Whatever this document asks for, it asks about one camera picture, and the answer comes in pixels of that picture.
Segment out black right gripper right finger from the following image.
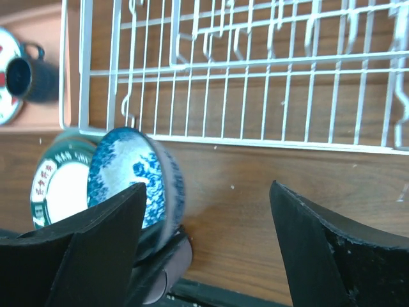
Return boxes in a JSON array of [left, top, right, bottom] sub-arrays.
[[270, 181, 408, 306]]

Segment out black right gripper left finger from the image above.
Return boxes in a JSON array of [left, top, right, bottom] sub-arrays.
[[1, 184, 146, 306]]

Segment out purple mug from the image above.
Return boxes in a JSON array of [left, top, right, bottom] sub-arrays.
[[125, 226, 193, 306]]

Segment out blue floral ceramic bowl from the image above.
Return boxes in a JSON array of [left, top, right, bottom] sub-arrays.
[[87, 127, 186, 259]]

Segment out green rimmed white plate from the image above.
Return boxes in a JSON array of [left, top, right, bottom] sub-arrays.
[[30, 130, 98, 229]]

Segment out watermelon pattern white plate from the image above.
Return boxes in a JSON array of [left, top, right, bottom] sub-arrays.
[[0, 27, 26, 126]]

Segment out dark blue small mug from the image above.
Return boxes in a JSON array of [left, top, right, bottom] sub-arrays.
[[5, 42, 59, 104]]

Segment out salmon pink tray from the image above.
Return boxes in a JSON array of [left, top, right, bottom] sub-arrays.
[[1, 2, 80, 133]]

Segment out white wire dish rack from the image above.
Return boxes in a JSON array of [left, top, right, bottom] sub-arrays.
[[61, 1, 408, 155]]

